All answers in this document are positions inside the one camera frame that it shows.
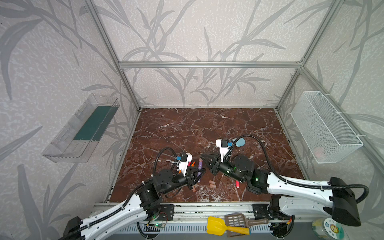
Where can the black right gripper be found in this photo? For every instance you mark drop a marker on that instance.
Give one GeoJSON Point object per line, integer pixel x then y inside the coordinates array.
{"type": "Point", "coordinates": [216, 163]}

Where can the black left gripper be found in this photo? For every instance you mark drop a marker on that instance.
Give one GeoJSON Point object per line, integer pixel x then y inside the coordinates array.
{"type": "Point", "coordinates": [191, 177]}

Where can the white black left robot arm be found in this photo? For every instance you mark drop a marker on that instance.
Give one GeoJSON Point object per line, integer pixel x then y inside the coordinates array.
{"type": "Point", "coordinates": [143, 201]}

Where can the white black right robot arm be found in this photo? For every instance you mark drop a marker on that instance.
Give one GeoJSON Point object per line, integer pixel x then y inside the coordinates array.
{"type": "Point", "coordinates": [336, 198]}

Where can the light blue toy shovel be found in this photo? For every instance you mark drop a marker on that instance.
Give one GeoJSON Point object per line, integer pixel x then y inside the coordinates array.
{"type": "Point", "coordinates": [239, 142]}

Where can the yellow toy shovel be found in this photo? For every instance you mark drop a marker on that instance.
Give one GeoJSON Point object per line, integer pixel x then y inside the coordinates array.
{"type": "Point", "coordinates": [217, 226]}

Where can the brown toy spatula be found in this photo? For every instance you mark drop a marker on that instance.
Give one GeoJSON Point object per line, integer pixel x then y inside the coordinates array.
{"type": "Point", "coordinates": [239, 220]}

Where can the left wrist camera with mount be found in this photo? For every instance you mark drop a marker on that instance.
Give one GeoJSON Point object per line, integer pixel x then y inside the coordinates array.
{"type": "Point", "coordinates": [183, 161]}

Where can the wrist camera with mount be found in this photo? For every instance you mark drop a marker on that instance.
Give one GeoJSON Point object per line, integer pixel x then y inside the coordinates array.
{"type": "Point", "coordinates": [183, 161]}
{"type": "Point", "coordinates": [225, 148]}

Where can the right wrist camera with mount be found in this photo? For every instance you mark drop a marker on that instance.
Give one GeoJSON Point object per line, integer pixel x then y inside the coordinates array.
{"type": "Point", "coordinates": [225, 148]}

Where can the aluminium cage frame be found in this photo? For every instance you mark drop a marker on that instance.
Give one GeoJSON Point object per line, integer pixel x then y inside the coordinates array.
{"type": "Point", "coordinates": [345, 58]}

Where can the green circuit board with wires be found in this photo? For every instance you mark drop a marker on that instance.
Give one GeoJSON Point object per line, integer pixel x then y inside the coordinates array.
{"type": "Point", "coordinates": [155, 226]}

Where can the white wire mesh basket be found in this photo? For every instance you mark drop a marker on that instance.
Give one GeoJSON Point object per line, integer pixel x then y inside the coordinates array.
{"type": "Point", "coordinates": [326, 132]}

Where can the clear plastic wall tray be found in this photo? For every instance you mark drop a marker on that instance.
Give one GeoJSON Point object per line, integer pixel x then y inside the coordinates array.
{"type": "Point", "coordinates": [78, 139]}

